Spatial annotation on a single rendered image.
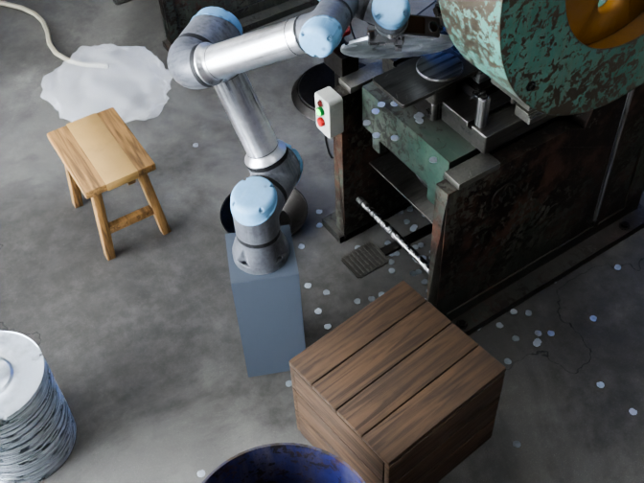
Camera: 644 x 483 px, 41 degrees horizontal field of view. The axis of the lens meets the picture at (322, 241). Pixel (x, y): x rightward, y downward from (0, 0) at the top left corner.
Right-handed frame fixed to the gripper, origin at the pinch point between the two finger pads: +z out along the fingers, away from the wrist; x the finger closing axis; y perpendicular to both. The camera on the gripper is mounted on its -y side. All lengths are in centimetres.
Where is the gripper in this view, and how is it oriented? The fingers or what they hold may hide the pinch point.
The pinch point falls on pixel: (400, 36)
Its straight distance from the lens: 215.4
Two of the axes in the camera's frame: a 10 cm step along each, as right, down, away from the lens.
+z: 0.8, -0.6, 10.0
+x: -0.3, 10.0, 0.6
